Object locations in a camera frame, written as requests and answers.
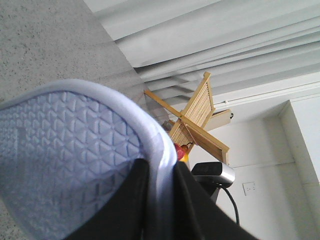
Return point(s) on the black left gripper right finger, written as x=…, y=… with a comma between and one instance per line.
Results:
x=196, y=216

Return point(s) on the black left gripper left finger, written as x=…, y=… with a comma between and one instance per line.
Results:
x=122, y=217

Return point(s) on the black silver webcam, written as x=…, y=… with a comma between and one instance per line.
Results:
x=214, y=172

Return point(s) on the red yellow toy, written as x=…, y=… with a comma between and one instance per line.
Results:
x=183, y=151

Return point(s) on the wooden folding rack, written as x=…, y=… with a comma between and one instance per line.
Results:
x=191, y=121

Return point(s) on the pale grey curtain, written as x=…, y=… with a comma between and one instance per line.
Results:
x=242, y=43

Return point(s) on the white wall socket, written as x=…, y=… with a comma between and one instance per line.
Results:
x=249, y=188

